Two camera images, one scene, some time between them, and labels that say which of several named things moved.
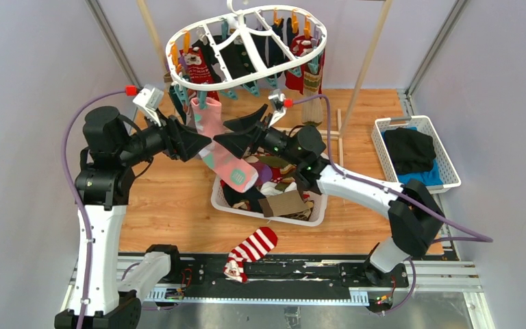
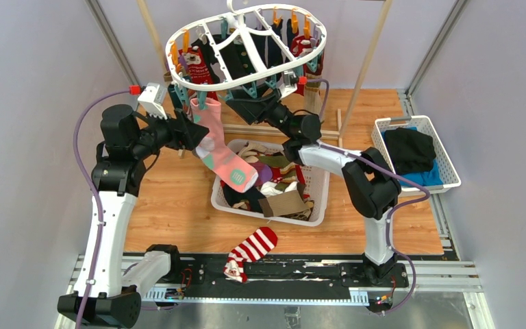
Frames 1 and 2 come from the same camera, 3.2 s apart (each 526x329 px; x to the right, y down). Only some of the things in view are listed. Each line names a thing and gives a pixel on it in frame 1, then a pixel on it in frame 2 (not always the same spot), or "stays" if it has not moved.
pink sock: x=236 y=171 stays
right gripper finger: x=238 y=143 → x=252 y=110
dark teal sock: x=178 y=104 stays
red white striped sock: x=257 y=245 stays
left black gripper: x=181 y=141 → x=184 y=133
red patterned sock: x=198 y=70 stays
